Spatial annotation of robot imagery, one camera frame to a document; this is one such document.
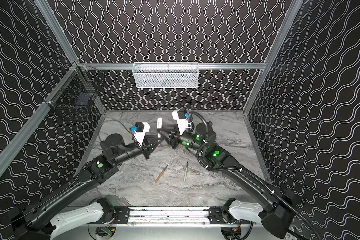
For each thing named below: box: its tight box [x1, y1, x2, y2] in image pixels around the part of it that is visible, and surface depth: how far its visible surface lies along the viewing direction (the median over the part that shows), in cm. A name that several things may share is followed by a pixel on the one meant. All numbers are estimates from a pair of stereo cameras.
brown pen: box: [155, 165, 168, 184], surface depth 90 cm
